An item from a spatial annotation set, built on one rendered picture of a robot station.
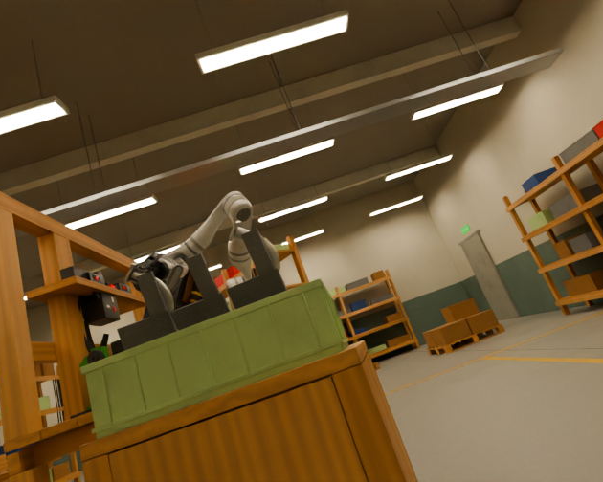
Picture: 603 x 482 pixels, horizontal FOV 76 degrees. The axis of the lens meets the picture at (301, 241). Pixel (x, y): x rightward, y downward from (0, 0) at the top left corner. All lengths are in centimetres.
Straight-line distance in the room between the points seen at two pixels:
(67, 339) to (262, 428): 154
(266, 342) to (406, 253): 1091
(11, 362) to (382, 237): 1058
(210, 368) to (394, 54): 623
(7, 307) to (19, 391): 34
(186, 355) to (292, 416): 28
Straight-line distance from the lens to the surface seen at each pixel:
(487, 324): 803
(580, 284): 730
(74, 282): 222
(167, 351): 100
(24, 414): 192
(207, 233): 144
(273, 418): 91
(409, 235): 1192
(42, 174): 671
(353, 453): 90
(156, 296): 114
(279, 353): 91
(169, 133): 619
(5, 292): 203
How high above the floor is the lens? 81
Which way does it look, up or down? 16 degrees up
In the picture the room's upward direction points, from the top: 20 degrees counter-clockwise
